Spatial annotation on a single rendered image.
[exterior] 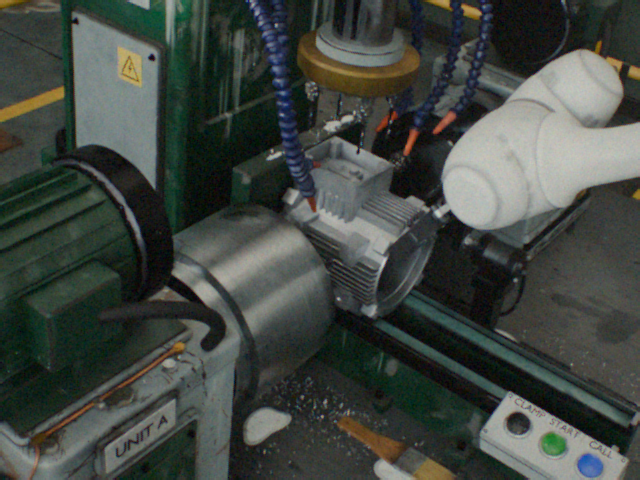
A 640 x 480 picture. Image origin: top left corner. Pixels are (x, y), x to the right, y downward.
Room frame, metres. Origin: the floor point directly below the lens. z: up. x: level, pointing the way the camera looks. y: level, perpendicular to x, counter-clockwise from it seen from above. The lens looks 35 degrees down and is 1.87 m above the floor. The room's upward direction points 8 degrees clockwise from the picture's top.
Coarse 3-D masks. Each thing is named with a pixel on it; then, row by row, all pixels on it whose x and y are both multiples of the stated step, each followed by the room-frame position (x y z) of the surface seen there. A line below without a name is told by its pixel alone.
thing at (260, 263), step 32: (224, 224) 1.02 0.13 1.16; (256, 224) 1.02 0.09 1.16; (288, 224) 1.04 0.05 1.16; (192, 256) 0.93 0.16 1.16; (224, 256) 0.95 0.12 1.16; (256, 256) 0.96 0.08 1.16; (288, 256) 0.99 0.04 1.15; (192, 288) 0.89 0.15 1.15; (224, 288) 0.90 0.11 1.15; (256, 288) 0.92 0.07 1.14; (288, 288) 0.95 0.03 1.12; (320, 288) 0.98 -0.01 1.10; (224, 320) 0.87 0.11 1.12; (256, 320) 0.89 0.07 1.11; (288, 320) 0.92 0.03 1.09; (320, 320) 0.97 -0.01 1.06; (256, 352) 0.86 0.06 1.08; (288, 352) 0.91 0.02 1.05; (256, 384) 0.86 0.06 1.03
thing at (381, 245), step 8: (288, 192) 1.24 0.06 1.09; (296, 192) 1.24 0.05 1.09; (288, 200) 1.23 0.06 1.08; (296, 200) 1.23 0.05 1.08; (424, 208) 1.24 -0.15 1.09; (376, 240) 1.14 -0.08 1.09; (384, 240) 1.14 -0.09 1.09; (376, 248) 1.13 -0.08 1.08; (384, 248) 1.13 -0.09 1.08; (384, 256) 1.13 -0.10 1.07; (416, 280) 1.23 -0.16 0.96; (368, 312) 1.13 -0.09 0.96; (376, 312) 1.14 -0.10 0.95
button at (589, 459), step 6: (582, 456) 0.77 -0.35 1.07; (588, 456) 0.77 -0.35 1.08; (594, 456) 0.77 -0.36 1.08; (582, 462) 0.76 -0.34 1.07; (588, 462) 0.76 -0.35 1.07; (594, 462) 0.76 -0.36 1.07; (600, 462) 0.76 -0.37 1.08; (582, 468) 0.75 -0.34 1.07; (588, 468) 0.75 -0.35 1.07; (594, 468) 0.75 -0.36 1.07; (600, 468) 0.75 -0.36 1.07; (582, 474) 0.75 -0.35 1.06; (588, 474) 0.75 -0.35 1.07; (594, 474) 0.74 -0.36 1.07
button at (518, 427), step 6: (510, 414) 0.82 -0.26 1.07; (516, 414) 0.82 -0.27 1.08; (522, 414) 0.82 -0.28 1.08; (510, 420) 0.81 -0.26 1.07; (516, 420) 0.81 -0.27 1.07; (522, 420) 0.81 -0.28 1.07; (528, 420) 0.81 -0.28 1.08; (510, 426) 0.81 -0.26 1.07; (516, 426) 0.81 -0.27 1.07; (522, 426) 0.81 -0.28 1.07; (528, 426) 0.81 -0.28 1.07; (510, 432) 0.80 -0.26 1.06; (516, 432) 0.80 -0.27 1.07; (522, 432) 0.80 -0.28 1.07
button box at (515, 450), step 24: (504, 408) 0.84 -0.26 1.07; (528, 408) 0.83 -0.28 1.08; (480, 432) 0.81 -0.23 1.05; (504, 432) 0.81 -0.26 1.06; (528, 432) 0.80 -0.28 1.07; (552, 432) 0.80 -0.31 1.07; (576, 432) 0.80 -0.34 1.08; (504, 456) 0.79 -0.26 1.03; (528, 456) 0.77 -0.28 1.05; (552, 456) 0.77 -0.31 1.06; (576, 456) 0.77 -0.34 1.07; (600, 456) 0.77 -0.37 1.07
